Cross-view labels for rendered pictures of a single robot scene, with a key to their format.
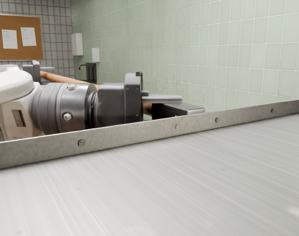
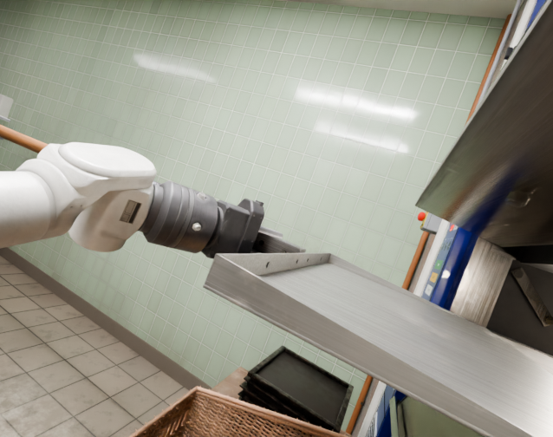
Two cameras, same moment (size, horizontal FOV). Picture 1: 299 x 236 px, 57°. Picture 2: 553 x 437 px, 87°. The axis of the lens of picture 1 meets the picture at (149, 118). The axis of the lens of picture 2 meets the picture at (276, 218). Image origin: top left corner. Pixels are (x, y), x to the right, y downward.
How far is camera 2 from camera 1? 0.28 m
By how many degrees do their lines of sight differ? 40
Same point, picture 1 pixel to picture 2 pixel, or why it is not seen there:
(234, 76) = not seen: hidden behind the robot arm
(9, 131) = (101, 223)
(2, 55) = not seen: outside the picture
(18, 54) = not seen: outside the picture
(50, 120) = (175, 225)
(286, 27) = (265, 179)
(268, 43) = (248, 185)
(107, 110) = (228, 230)
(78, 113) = (209, 226)
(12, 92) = (143, 180)
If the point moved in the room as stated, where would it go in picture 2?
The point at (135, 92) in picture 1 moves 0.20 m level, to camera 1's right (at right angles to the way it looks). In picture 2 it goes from (258, 221) to (337, 248)
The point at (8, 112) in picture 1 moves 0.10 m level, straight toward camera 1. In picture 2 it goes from (121, 200) to (184, 231)
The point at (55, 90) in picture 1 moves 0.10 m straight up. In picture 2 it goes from (185, 194) to (212, 122)
